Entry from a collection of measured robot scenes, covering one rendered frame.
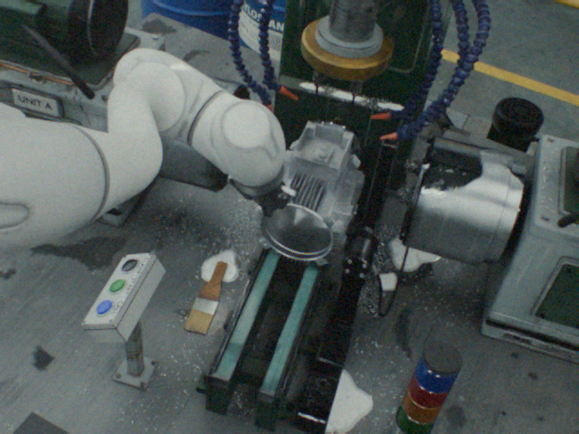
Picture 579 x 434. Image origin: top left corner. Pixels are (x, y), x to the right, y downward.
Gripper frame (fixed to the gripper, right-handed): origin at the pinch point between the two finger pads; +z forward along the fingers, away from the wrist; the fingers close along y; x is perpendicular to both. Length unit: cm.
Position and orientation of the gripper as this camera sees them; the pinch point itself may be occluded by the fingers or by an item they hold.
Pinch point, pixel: (268, 204)
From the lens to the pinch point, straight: 142.2
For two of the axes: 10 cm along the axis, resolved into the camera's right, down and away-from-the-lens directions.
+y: -9.5, -2.7, 1.4
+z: 0.6, 2.7, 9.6
